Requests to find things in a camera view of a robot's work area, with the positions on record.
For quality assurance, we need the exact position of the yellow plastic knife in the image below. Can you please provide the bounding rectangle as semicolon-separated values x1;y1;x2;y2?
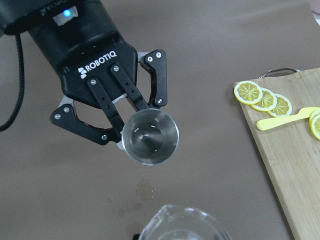
256;106;320;131

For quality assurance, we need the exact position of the lemon slice row lower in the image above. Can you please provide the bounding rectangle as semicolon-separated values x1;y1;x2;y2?
233;80;263;105

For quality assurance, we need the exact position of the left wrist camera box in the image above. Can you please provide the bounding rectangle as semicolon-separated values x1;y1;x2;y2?
0;0;104;36

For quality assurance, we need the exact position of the wooden cutting board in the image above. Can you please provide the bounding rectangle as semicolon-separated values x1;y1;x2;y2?
241;68;320;240

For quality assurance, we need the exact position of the lemon slice row middle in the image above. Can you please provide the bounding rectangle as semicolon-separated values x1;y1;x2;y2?
251;87;277;112

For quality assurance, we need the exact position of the steel jigger measuring cup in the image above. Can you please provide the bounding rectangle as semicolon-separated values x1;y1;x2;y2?
121;108;180;166

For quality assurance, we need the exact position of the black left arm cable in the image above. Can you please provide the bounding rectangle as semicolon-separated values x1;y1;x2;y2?
0;32;26;133

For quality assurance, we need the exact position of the lemon slice row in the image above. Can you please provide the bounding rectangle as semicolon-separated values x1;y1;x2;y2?
251;87;277;112
233;80;263;105
267;93;293;118

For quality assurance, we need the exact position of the lemon slice on knife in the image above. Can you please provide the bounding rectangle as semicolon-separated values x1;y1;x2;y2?
308;110;320;140

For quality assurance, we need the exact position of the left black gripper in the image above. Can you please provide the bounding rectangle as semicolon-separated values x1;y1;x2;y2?
29;0;168;146

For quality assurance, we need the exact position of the clear glass cup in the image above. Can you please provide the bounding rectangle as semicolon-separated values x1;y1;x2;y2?
136;204;232;240

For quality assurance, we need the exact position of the lemon slice row upper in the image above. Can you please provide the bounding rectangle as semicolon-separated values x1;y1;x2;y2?
267;93;293;118

